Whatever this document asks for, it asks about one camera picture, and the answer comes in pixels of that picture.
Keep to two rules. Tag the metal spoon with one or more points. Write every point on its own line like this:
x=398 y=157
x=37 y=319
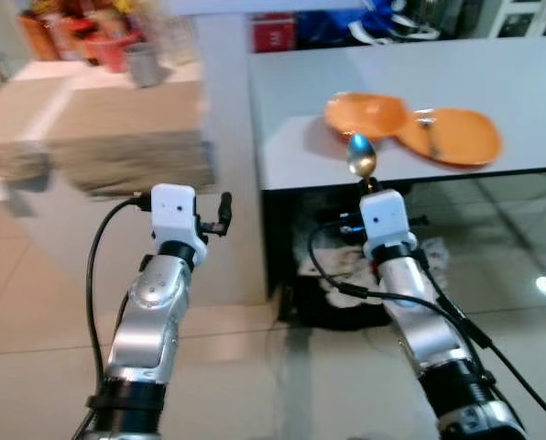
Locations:
x=362 y=158

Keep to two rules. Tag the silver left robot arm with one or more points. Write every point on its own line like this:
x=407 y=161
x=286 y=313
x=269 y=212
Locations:
x=154 y=312

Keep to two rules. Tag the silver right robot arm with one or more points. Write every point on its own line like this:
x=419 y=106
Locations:
x=420 y=312

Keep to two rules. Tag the white counter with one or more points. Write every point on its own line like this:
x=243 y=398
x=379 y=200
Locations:
x=300 y=174

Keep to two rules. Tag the metal fork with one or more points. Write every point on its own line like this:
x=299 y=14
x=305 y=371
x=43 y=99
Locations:
x=429 y=133

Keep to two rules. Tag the white rags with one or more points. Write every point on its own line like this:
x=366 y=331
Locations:
x=333 y=261

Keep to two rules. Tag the orange plastic plate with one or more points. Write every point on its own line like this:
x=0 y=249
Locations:
x=465 y=137

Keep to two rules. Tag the beige linen placemat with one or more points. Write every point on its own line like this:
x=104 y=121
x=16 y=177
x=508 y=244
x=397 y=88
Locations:
x=126 y=137
x=12 y=119

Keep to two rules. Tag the black basket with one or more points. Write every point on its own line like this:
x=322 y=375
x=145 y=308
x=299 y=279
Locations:
x=310 y=312

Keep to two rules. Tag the grey metal mug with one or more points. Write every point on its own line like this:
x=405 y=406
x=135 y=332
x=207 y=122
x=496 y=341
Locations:
x=145 y=66

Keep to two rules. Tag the blue bag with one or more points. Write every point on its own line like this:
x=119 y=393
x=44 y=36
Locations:
x=383 y=18

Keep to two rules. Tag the red box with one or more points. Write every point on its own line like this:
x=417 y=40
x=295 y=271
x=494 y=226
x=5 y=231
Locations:
x=273 y=32

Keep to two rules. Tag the red plastic bowl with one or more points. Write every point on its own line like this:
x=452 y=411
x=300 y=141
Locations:
x=108 y=53

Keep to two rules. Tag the white panelled cabinet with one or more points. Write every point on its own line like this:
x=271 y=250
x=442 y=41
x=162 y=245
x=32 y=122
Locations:
x=525 y=16

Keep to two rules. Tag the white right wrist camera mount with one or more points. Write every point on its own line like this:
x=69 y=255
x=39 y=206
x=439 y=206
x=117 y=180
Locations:
x=383 y=220

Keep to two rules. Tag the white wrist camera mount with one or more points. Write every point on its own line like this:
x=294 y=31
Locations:
x=383 y=220
x=174 y=211

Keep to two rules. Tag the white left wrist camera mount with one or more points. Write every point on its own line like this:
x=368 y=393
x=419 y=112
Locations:
x=174 y=211

